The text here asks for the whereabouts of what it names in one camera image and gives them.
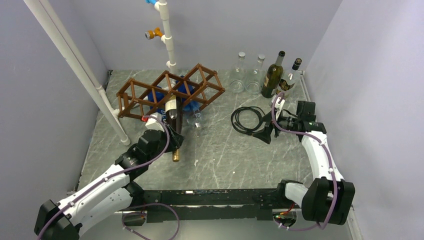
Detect white diagonal pole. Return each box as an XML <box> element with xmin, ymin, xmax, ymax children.
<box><xmin>25</xmin><ymin>0</ymin><xmax>131</xmax><ymax>146</ymax></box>

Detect clear bottle black cap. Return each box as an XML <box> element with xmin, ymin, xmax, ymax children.
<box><xmin>275</xmin><ymin>57</ymin><xmax>302</xmax><ymax>98</ymax></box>

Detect clear glass bottle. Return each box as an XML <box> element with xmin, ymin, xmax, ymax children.
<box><xmin>229</xmin><ymin>51</ymin><xmax>246</xmax><ymax>94</ymax></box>
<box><xmin>245</xmin><ymin>53</ymin><xmax>266</xmax><ymax>94</ymax></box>

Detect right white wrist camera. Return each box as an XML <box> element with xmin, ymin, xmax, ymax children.
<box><xmin>270</xmin><ymin>95</ymin><xmax>285</xmax><ymax>111</ymax></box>

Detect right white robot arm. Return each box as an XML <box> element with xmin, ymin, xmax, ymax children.
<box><xmin>253</xmin><ymin>97</ymin><xmax>356</xmax><ymax>228</ymax></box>

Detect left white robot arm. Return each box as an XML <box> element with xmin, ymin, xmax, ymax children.
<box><xmin>34</xmin><ymin>125</ymin><xmax>184</xmax><ymax>240</ymax></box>

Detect brown wooden wine rack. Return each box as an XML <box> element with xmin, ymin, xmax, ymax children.
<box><xmin>116</xmin><ymin>63</ymin><xmax>226</xmax><ymax>120</ymax></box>

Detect white pvc pipe stand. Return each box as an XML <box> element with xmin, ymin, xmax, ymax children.
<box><xmin>145</xmin><ymin>0</ymin><xmax>178</xmax><ymax>74</ymax></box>

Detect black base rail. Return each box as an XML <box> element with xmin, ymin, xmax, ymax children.
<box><xmin>125</xmin><ymin>188</ymin><xmax>293</xmax><ymax>223</ymax></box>

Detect coiled black cable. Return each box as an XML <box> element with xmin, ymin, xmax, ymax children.
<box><xmin>230</xmin><ymin>105</ymin><xmax>269</xmax><ymax>136</ymax></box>

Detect dark bottle gold foil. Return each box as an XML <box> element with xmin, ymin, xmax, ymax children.
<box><xmin>165</xmin><ymin>95</ymin><xmax>183</xmax><ymax>162</ymax></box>

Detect olive green bottle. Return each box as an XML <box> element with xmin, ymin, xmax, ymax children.
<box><xmin>260</xmin><ymin>50</ymin><xmax>286</xmax><ymax>99</ymax></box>

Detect orange pipe fitting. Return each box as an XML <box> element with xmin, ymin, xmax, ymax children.
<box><xmin>145</xmin><ymin>27</ymin><xmax>164</xmax><ymax>40</ymax></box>

